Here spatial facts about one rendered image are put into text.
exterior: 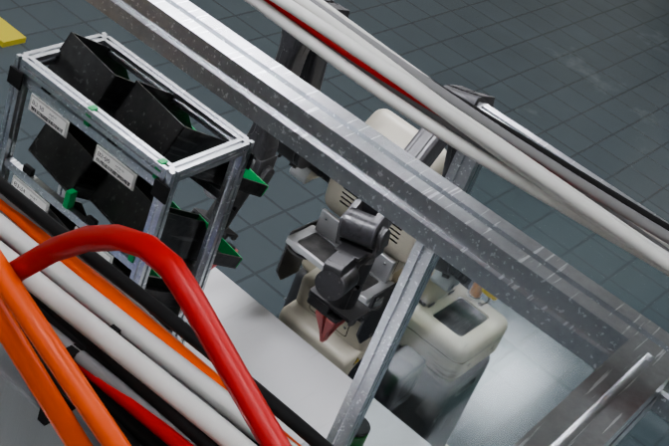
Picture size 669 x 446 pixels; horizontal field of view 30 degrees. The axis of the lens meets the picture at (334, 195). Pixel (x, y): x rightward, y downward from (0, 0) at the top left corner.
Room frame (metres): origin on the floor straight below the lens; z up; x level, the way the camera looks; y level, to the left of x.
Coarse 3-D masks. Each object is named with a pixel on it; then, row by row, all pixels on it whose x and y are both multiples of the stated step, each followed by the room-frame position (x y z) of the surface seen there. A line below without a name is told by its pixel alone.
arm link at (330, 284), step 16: (336, 240) 1.82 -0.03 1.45; (384, 240) 1.81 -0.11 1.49; (336, 256) 1.77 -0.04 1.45; (352, 256) 1.78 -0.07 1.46; (368, 256) 1.80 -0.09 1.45; (320, 272) 1.74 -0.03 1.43; (336, 272) 1.73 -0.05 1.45; (352, 272) 1.77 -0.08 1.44; (320, 288) 1.74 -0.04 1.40; (336, 288) 1.73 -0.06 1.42
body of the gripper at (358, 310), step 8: (312, 288) 1.82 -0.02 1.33; (352, 288) 1.80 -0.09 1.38; (360, 288) 1.81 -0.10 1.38; (320, 296) 1.81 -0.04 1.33; (344, 296) 1.80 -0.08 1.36; (352, 296) 1.80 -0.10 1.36; (328, 304) 1.80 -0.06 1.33; (336, 304) 1.79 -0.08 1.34; (344, 304) 1.80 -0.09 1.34; (352, 304) 1.81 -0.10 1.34; (360, 304) 1.83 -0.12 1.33; (336, 312) 1.79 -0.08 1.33; (344, 312) 1.79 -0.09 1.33; (352, 312) 1.80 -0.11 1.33; (360, 312) 1.81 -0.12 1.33; (368, 312) 1.82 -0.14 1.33; (344, 320) 1.78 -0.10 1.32; (352, 320) 1.78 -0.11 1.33
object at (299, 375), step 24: (216, 288) 2.33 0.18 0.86; (240, 288) 2.36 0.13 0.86; (216, 312) 2.24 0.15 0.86; (240, 312) 2.28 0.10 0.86; (264, 312) 2.31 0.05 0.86; (240, 336) 2.19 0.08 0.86; (264, 336) 2.22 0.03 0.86; (288, 336) 2.26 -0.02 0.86; (264, 360) 2.15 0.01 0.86; (288, 360) 2.18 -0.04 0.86; (312, 360) 2.21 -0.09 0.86; (264, 384) 2.07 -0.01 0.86; (288, 384) 2.10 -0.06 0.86; (312, 384) 2.13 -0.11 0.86; (336, 384) 2.16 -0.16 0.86; (312, 408) 2.06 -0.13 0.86; (336, 408) 2.09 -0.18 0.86; (288, 432) 1.96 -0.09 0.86
